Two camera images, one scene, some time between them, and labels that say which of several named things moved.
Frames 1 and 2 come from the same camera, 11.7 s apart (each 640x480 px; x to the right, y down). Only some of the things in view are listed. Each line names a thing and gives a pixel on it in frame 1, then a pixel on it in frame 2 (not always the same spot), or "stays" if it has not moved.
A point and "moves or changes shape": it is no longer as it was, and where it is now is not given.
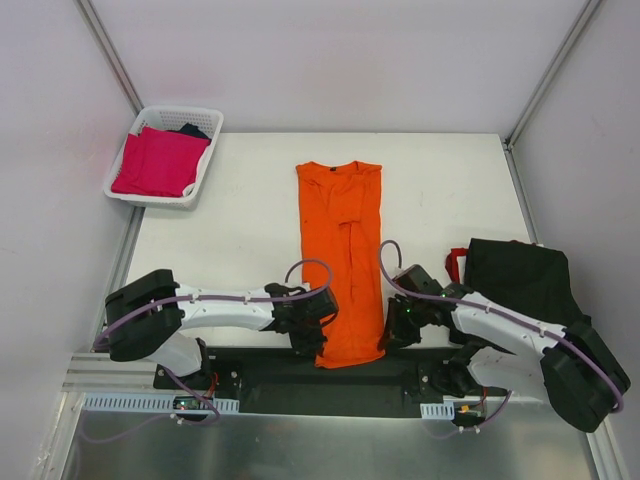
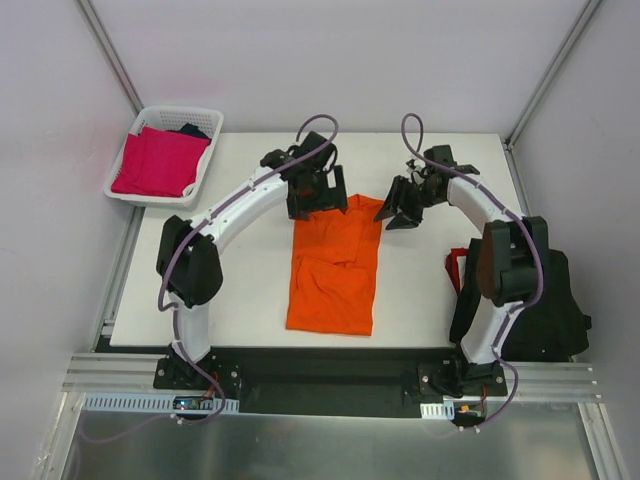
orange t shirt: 339,207 moves or changes shape
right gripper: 395,329 → 409,195
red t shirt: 452,263 stays
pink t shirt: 158,163 stays
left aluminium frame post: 109,54 stays
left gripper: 307,337 → 316,198
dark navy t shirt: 193,130 stays
